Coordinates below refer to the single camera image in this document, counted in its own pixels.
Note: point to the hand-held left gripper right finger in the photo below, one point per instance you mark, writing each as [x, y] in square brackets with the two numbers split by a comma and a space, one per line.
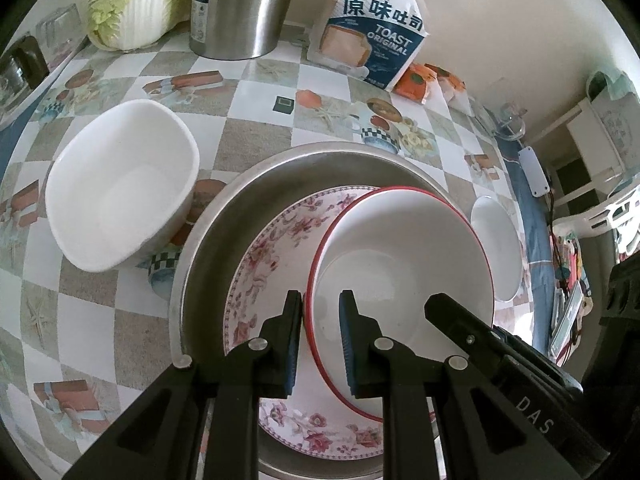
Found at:
[348, 355]

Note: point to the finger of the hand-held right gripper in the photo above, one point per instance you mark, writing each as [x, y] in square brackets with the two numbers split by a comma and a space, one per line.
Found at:
[455, 322]

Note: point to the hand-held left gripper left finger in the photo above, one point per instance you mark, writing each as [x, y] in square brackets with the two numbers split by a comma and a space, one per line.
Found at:
[292, 355]

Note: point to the red floral bowl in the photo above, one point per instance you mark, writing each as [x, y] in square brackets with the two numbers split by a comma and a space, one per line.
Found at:
[400, 260]

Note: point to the pink floral plate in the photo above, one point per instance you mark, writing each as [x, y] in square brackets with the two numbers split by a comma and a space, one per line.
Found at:
[280, 240]

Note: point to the stainless steel basin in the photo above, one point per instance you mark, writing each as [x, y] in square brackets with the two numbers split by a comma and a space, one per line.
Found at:
[225, 240]

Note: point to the small white plate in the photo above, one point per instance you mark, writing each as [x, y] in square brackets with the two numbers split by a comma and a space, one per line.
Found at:
[495, 245]

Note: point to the white power strip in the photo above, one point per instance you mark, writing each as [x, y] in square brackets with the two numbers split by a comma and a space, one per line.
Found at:
[532, 172]

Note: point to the white plastic basket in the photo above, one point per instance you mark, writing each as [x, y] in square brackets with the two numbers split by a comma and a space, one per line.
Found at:
[615, 220]

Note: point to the clear glass jar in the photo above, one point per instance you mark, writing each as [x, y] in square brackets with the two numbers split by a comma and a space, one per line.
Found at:
[510, 122]

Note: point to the large white bowl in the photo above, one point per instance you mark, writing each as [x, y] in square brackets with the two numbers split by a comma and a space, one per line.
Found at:
[120, 195]

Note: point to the white shelf unit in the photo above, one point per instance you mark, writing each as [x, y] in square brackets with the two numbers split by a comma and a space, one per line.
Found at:
[595, 130]

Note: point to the orange snack packet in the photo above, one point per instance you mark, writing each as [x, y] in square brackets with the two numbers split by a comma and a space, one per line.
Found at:
[412, 85]
[452, 82]

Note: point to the checkered printed tablecloth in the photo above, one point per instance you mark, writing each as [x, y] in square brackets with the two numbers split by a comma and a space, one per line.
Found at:
[250, 110]

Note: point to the toast bread bag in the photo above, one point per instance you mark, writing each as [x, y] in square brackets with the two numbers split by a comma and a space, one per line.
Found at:
[370, 35]

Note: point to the stainless steel thermos jug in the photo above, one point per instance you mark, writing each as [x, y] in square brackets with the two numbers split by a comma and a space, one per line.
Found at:
[240, 15]

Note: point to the napa cabbage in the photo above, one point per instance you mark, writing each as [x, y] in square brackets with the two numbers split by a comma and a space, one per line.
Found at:
[135, 5]

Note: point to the clear drinking glass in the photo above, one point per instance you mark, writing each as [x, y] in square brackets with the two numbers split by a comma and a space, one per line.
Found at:
[60, 30]

